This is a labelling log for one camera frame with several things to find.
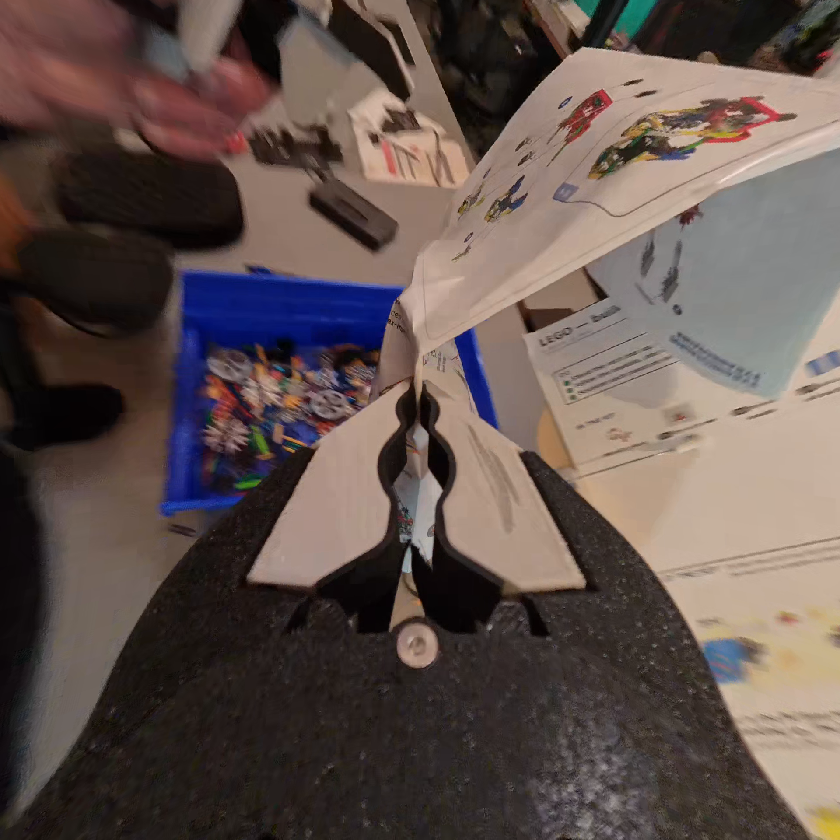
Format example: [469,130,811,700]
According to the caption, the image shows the person's left hand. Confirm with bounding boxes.
[0,0,278,161]

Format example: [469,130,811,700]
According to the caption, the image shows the black rectangular case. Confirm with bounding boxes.
[308,177,400,253]

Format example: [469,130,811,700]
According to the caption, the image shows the blue plastic bin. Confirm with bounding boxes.
[161,269,500,517]

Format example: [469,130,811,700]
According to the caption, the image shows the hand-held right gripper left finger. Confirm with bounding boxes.
[246,382,421,595]

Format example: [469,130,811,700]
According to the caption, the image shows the white printed leaflet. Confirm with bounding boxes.
[348,88,470,189]

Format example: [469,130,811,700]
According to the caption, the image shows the white instruction sign board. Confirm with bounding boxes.
[521,289,840,834]

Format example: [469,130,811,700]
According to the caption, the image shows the small black toy parts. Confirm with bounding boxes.
[249,125,343,181]

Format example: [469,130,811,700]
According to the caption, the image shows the paper instruction sheet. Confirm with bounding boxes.
[371,46,840,578]

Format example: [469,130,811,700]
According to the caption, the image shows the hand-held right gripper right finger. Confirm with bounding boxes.
[420,382,587,597]

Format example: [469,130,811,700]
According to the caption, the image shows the pile of colourful toy pieces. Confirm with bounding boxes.
[200,341,382,493]

